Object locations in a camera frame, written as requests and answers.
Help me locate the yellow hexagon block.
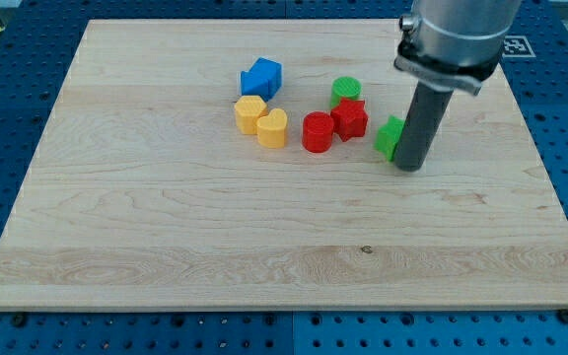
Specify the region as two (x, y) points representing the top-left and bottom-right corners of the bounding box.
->
(234, 96), (268, 135)

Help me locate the green cylinder block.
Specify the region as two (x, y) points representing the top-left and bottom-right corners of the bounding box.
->
(330, 76), (362, 108)

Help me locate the blue cube block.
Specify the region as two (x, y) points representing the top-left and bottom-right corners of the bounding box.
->
(240, 57), (282, 102)

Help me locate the fiducial marker tag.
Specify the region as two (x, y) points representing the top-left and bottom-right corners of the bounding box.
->
(502, 35), (535, 58)

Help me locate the wooden board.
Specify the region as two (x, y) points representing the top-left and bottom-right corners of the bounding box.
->
(0, 20), (568, 312)

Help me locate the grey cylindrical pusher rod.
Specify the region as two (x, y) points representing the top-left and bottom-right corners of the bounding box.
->
(393, 82), (453, 172)

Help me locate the green star block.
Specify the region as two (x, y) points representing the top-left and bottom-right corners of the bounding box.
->
(374, 115), (405, 162)

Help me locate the yellow heart block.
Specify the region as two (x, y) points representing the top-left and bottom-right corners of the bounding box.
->
(256, 108), (288, 149)

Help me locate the red star block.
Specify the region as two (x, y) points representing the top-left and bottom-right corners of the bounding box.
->
(330, 98), (369, 142)

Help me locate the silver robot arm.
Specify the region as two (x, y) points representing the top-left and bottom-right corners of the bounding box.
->
(393, 0), (521, 172)

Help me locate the red cylinder block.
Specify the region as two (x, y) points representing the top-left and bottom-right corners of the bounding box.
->
(302, 111), (334, 153)

